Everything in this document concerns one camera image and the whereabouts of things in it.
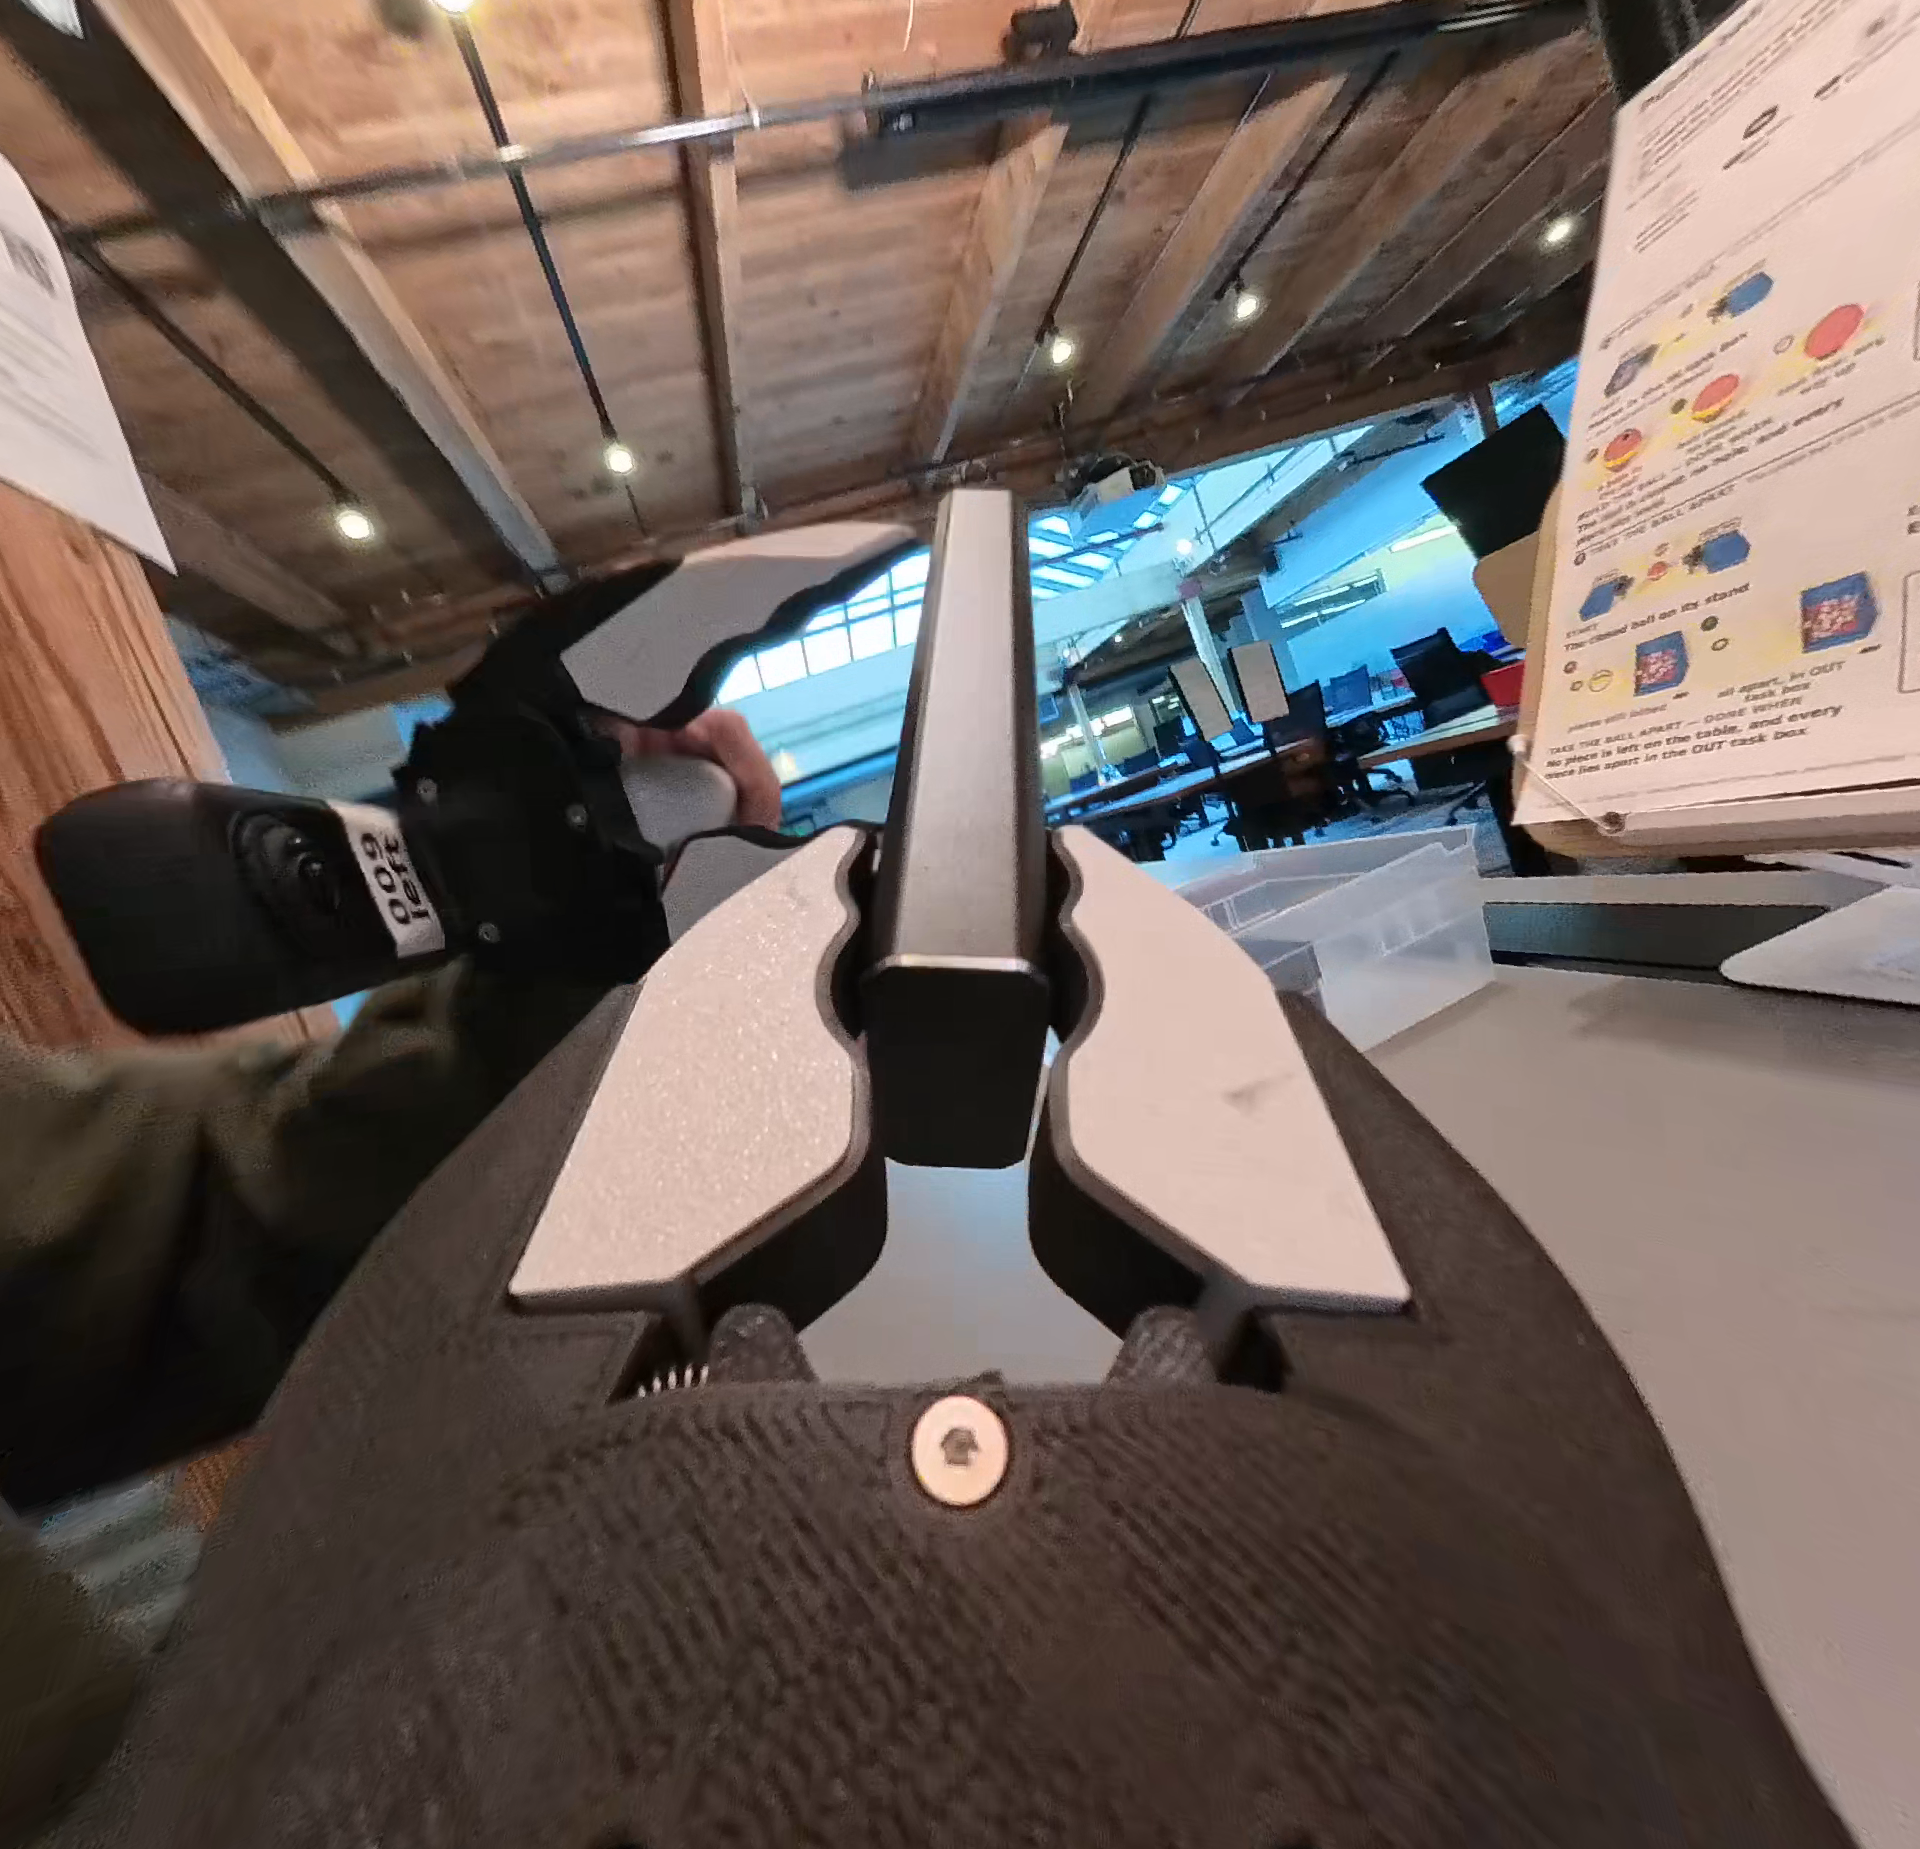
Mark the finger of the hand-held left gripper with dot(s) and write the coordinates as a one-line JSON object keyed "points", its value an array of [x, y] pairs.
{"points": [[676, 636]]}

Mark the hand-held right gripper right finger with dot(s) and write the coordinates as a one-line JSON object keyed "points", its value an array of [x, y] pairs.
{"points": [[1216, 1112]]}

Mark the dark grey USB hub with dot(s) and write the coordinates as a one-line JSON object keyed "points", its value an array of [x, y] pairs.
{"points": [[959, 771]]}

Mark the printed instruction sheet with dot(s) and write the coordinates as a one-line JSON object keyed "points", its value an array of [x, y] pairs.
{"points": [[1724, 528]]}

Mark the person's left hand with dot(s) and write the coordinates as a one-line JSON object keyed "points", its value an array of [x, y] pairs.
{"points": [[754, 771]]}

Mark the white paper sheet on wall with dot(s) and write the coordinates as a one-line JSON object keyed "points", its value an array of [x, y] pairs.
{"points": [[62, 378]]}

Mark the clear plastic box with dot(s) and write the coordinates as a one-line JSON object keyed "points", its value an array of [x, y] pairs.
{"points": [[1381, 934]]}

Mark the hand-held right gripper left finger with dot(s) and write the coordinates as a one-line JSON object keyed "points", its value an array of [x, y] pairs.
{"points": [[708, 1112]]}

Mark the person's left forearm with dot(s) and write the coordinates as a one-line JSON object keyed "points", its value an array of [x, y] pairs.
{"points": [[178, 1204]]}

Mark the grey desk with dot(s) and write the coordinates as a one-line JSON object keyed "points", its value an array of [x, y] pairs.
{"points": [[1617, 1279]]}

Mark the black monitor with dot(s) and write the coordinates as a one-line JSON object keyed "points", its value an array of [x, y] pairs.
{"points": [[1494, 485]]}

